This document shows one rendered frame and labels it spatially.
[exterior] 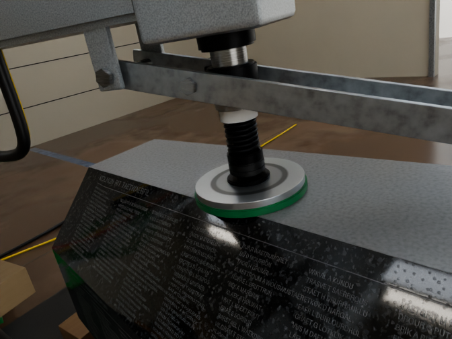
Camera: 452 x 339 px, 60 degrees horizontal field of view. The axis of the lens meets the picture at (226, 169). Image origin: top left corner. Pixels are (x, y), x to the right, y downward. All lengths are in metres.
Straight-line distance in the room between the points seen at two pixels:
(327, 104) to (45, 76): 5.34
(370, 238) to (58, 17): 0.61
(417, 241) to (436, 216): 0.07
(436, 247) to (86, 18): 0.62
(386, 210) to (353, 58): 5.50
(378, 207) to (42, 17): 0.64
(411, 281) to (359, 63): 5.62
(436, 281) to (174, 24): 0.49
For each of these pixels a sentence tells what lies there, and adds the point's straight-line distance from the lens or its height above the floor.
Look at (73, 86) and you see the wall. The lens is 5.95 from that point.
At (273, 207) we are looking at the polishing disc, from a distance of 0.68.
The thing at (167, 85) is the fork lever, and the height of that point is 1.05.
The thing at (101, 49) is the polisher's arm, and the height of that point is 1.13.
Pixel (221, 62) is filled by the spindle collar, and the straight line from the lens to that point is 0.68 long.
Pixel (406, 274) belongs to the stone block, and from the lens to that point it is 0.56.
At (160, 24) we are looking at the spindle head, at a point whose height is 1.15.
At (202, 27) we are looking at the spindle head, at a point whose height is 1.14.
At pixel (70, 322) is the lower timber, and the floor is 0.10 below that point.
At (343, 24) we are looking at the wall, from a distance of 6.13.
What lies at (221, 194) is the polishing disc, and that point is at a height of 0.85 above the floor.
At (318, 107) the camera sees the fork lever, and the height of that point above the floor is 1.00.
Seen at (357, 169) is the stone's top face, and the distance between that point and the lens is 0.82.
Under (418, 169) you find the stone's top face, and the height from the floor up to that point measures 0.82.
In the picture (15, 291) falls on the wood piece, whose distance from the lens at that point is 0.73.
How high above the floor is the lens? 1.15
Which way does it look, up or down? 21 degrees down
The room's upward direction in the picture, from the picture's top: 10 degrees counter-clockwise
